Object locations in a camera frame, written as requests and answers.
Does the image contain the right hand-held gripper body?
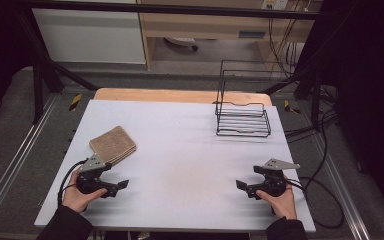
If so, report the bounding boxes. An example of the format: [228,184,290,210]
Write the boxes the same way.
[245,158,301,201]

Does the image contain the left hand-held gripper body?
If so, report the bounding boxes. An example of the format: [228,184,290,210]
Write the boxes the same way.
[75,153,120,199]

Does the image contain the beige towel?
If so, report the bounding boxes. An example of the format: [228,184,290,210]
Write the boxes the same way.
[88,125,138,166]

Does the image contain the black wire rack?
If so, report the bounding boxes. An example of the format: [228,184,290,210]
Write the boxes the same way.
[214,59,272,139]

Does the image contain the person's left hand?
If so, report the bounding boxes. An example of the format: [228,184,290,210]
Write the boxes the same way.
[61,168,109,214]

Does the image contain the person's right hand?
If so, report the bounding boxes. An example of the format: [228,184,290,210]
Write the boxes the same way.
[255,184,298,221]

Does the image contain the white board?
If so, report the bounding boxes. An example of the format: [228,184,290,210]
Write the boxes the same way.
[33,99,317,234]

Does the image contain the yellow and black tape strip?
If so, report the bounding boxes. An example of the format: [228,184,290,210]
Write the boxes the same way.
[283,99,302,115]
[68,93,83,112]

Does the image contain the black metal stand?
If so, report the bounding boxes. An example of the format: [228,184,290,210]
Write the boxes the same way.
[262,49,335,132]
[13,9,100,125]

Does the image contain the black curtain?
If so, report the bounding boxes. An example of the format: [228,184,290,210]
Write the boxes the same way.
[308,0,384,218]

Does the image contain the white cabinet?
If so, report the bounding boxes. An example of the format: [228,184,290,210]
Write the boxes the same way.
[31,7,147,65]

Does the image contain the white chair base with caster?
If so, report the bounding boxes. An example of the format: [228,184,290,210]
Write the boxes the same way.
[164,36,200,53]

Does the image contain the light wooden desk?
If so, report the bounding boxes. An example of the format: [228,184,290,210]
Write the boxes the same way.
[135,0,325,71]

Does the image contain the black metal crossbar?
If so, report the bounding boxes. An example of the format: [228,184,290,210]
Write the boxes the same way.
[13,0,329,21]

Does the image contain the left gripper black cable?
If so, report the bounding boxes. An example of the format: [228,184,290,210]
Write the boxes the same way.
[56,158,90,208]

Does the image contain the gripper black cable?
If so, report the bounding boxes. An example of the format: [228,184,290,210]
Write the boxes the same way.
[284,176,345,231]
[56,158,90,208]

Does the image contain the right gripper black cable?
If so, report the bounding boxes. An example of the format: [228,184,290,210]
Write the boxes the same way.
[284,176,345,231]

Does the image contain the black floor cables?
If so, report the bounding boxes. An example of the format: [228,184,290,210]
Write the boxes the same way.
[284,84,339,193]

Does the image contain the aluminium rail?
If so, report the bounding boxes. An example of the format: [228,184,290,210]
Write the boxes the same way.
[307,132,372,240]
[0,94,60,228]

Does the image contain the hanging black cables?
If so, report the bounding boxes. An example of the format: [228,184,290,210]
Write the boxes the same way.
[267,16,298,78]

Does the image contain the white wall socket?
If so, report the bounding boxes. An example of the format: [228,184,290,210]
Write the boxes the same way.
[261,0,290,11]

